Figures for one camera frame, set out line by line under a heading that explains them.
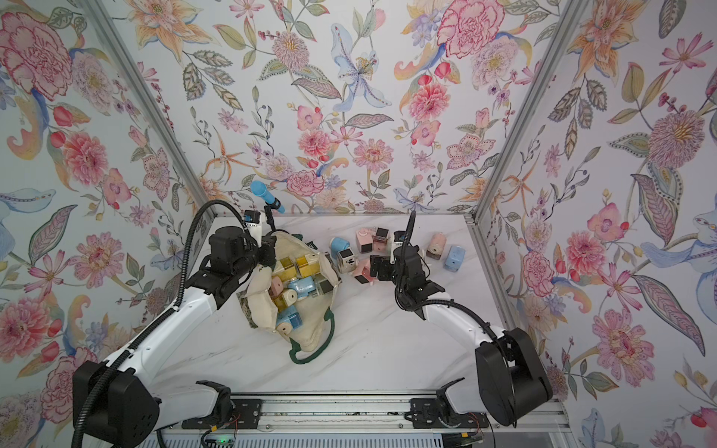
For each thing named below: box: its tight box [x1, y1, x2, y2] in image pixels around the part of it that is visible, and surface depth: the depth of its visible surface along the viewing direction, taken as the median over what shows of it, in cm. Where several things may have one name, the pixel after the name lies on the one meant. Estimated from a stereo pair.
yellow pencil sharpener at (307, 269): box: [295, 255, 321, 279], surface depth 97 cm
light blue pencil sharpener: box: [328, 237, 355, 265], surface depth 103 cm
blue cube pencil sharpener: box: [443, 244, 466, 273], surface depth 102 cm
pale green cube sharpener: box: [336, 247, 358, 274], surface depth 100 cm
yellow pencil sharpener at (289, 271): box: [279, 255, 297, 282], surface depth 93 cm
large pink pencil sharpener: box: [355, 227, 374, 253], surface depth 109 cm
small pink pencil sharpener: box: [372, 226, 390, 254], surface depth 109 cm
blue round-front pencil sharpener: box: [287, 276, 317, 299], surface depth 95 cm
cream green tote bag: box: [236, 231, 340, 364], surface depth 83 cm
